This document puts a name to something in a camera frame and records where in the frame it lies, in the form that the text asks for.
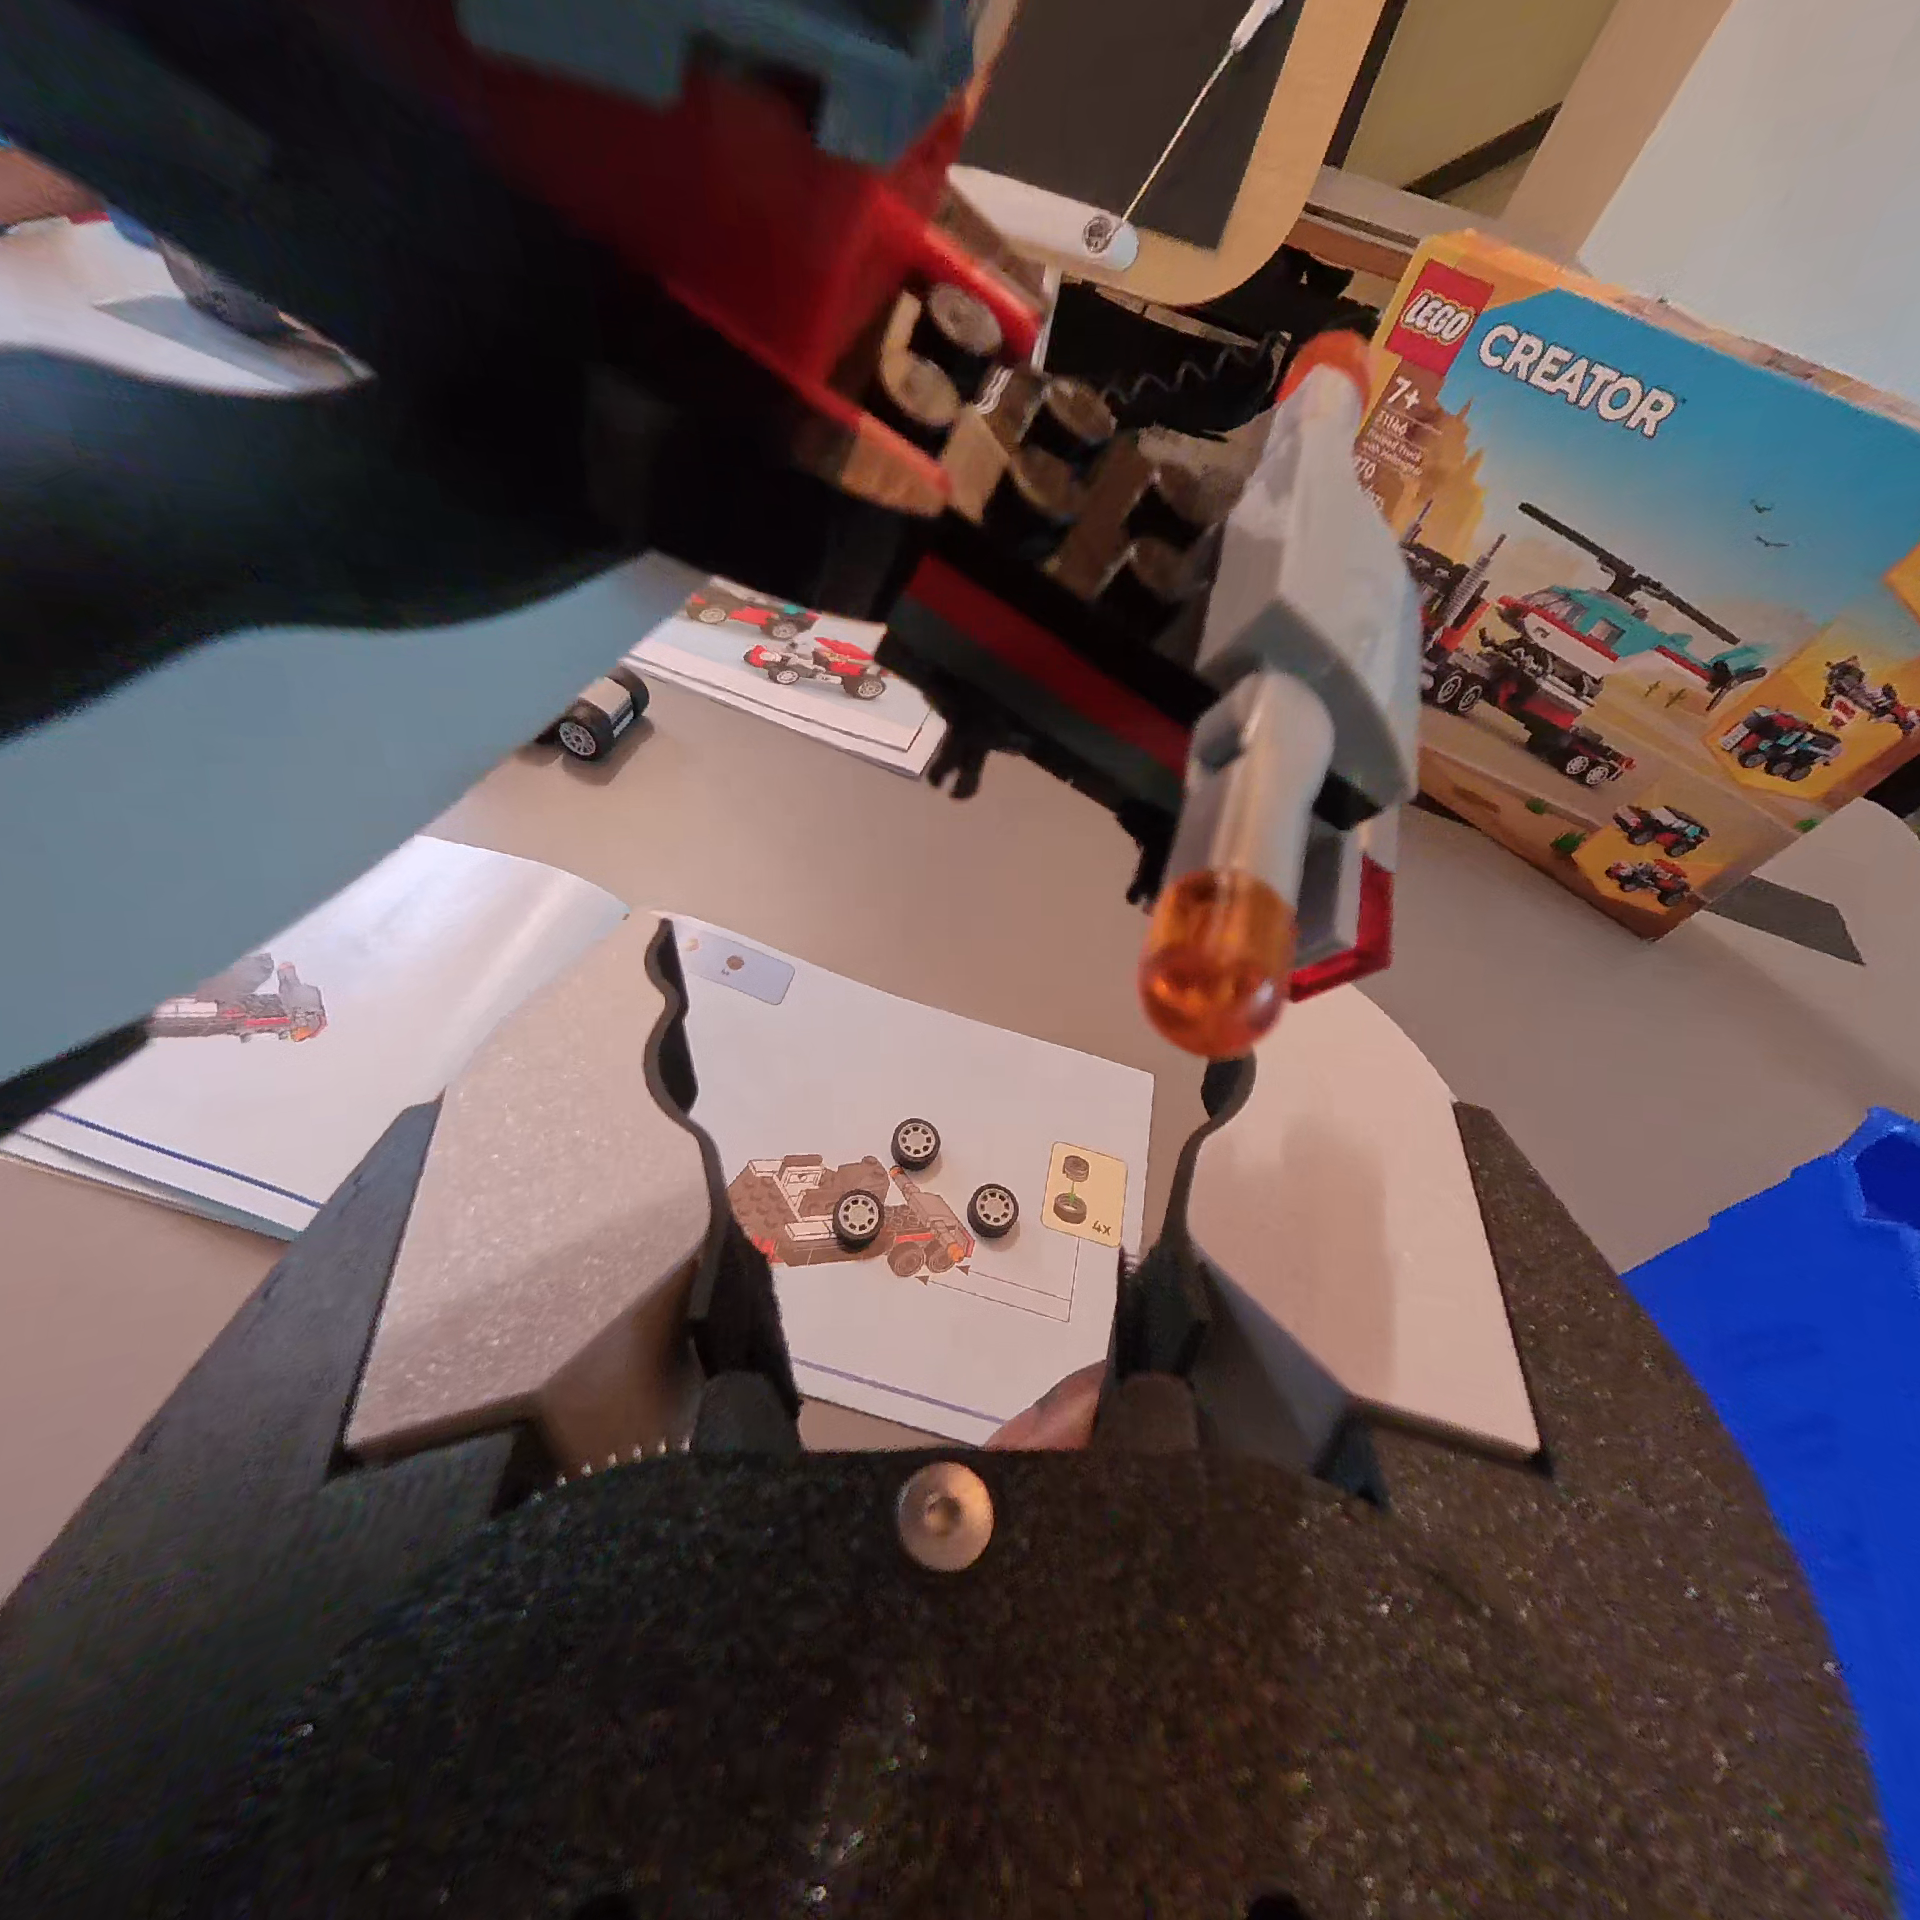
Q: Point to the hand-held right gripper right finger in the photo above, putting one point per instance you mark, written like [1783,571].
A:
[1350,1228]

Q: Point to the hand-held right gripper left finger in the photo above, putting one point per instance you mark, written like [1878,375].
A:
[539,1200]

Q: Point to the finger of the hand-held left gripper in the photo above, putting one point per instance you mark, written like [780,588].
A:
[749,23]
[270,795]

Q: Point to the red black grey lego truck model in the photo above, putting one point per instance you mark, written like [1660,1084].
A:
[749,227]

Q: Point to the small lego wheel pair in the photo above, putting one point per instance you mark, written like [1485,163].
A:
[599,717]

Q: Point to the open lego instruction booklet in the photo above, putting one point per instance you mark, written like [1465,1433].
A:
[900,1050]

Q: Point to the closed lego instruction booklet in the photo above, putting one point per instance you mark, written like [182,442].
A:
[842,705]

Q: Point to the lego set cardboard box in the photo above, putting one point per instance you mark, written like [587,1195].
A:
[1620,523]

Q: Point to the white lamp stand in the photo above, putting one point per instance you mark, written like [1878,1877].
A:
[1036,209]

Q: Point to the blue plastic tray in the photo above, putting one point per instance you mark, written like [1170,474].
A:
[1801,1351]

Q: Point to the white paper sheet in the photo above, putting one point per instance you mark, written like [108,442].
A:
[91,302]

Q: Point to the black patterned rug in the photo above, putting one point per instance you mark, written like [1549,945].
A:
[1188,359]

